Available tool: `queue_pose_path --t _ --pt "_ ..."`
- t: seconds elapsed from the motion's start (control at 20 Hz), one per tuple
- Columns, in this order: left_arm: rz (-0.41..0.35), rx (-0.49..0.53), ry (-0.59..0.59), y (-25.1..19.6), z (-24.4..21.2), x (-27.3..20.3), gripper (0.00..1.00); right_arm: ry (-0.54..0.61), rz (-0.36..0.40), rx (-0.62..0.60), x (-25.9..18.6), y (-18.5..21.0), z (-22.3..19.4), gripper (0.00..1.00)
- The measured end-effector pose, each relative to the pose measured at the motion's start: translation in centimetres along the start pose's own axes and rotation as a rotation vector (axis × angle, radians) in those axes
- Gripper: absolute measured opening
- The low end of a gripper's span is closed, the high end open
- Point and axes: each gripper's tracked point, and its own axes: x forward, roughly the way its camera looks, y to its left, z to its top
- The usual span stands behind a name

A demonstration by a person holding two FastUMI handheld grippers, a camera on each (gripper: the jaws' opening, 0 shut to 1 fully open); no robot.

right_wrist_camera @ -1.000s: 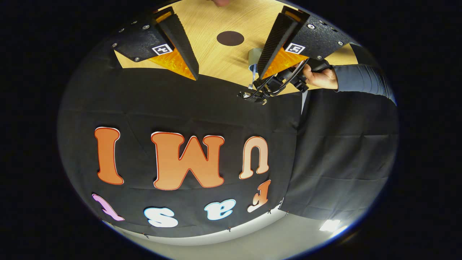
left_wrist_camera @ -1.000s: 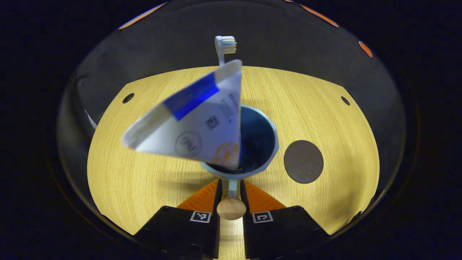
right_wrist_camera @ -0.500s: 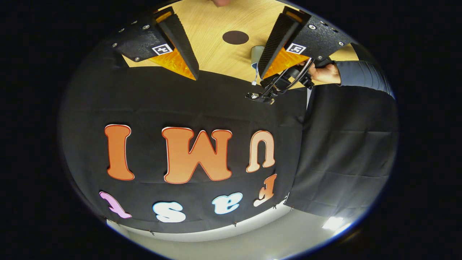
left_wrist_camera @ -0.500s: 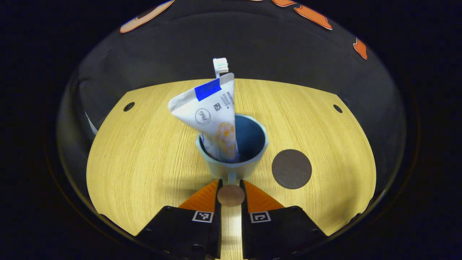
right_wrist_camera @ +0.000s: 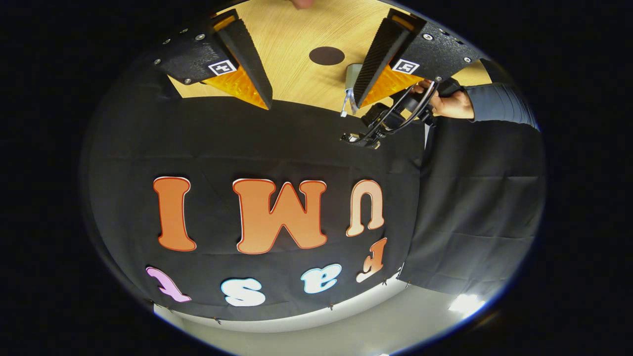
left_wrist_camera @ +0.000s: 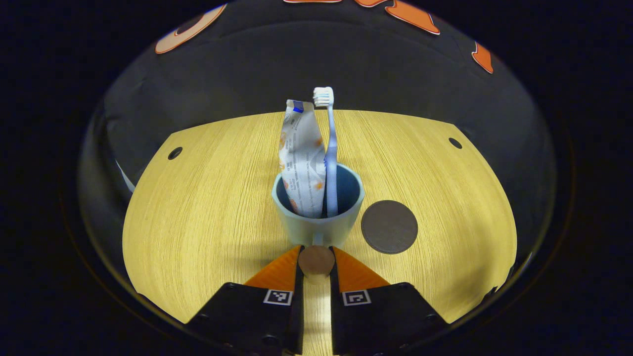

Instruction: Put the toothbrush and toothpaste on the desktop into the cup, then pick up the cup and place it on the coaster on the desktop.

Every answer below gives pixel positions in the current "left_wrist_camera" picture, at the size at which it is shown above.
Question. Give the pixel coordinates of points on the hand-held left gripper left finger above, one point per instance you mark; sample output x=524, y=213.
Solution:
x=257, y=321

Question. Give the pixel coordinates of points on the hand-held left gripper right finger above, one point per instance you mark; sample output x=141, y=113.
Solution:
x=376, y=321

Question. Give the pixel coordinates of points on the brown round coaster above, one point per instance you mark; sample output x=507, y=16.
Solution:
x=389, y=227

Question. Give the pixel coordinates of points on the white toothbrush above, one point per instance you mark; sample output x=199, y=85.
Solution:
x=332, y=163

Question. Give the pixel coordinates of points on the white toothpaste tube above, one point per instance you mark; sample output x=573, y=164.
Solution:
x=301, y=158

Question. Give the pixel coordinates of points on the black backdrop cloth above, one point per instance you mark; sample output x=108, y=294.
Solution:
x=346, y=64

